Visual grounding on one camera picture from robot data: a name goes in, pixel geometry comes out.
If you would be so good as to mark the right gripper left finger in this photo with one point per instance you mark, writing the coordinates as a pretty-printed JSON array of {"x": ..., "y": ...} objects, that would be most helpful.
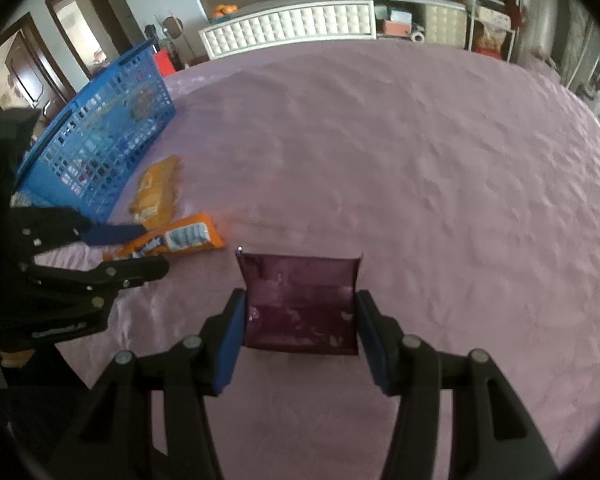
[{"x": 152, "y": 408}]

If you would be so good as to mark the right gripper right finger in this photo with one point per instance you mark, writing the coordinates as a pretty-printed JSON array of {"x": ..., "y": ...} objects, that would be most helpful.
[{"x": 403, "y": 365}]

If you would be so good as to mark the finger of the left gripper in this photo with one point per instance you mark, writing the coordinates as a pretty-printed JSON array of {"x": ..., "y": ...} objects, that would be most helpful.
[
  {"x": 125, "y": 272},
  {"x": 42, "y": 229}
]

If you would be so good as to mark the orange snack pouch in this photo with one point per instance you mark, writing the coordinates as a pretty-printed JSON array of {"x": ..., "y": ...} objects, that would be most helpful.
[{"x": 154, "y": 201}]

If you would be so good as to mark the blue plastic basket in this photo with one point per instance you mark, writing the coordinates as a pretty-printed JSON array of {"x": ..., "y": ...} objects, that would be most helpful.
[{"x": 92, "y": 147}]

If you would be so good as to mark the orange long snack packet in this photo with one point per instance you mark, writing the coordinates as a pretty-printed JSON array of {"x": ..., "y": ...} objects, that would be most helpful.
[{"x": 195, "y": 233}]

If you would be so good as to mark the purple snack packet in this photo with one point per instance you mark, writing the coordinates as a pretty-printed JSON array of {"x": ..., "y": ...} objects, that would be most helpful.
[{"x": 300, "y": 304}]

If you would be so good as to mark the brown wooden door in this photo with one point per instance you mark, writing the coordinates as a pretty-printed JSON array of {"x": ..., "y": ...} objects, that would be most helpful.
[{"x": 29, "y": 75}]

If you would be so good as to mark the pink quilted tablecloth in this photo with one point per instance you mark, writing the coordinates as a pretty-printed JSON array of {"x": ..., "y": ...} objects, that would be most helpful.
[{"x": 468, "y": 187}]

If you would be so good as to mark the red gift box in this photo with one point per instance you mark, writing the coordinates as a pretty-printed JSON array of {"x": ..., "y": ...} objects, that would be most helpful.
[{"x": 164, "y": 63}]

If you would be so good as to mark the oranges on cabinet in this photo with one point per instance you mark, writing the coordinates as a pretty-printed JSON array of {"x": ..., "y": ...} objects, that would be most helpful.
[{"x": 223, "y": 11}]

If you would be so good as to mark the white tufted tv cabinet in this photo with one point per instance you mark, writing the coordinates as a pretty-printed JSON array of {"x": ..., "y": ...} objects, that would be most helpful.
[{"x": 274, "y": 23}]

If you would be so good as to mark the silver standing air conditioner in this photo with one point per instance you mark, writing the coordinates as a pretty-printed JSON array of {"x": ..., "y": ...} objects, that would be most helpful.
[{"x": 544, "y": 26}]

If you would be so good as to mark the white metal shelf rack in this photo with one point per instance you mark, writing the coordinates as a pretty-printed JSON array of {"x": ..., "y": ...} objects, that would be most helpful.
[{"x": 493, "y": 26}]

